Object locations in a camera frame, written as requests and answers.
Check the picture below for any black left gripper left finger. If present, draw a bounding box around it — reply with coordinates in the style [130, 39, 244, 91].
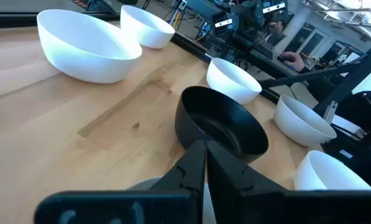
[34, 140, 207, 224]

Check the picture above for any black background desk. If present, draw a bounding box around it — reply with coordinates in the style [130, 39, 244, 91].
[249, 48, 300, 79]

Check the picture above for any person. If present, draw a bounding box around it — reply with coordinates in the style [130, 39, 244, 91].
[259, 18, 318, 75]

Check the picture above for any black background robot equipment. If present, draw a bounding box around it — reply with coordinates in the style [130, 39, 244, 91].
[185, 0, 290, 60]

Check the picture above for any black diagonal frame strut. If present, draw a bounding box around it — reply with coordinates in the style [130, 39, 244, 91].
[312, 40, 371, 124]

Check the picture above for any black equipment case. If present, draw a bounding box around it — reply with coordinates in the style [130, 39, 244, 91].
[320, 89, 371, 191]

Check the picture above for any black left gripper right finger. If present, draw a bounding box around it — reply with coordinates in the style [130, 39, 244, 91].
[206, 141, 371, 224]

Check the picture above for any person's hand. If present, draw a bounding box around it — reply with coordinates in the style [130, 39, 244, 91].
[280, 51, 306, 73]

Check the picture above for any white bowl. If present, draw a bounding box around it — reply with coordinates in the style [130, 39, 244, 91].
[273, 94, 337, 147]
[119, 4, 176, 50]
[293, 150, 371, 191]
[206, 57, 263, 105]
[36, 8, 143, 84]

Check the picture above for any dark grey bowl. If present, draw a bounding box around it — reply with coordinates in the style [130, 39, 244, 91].
[174, 86, 269, 165]

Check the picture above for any black frame cross bar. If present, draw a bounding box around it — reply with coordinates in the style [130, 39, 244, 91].
[259, 62, 363, 90]

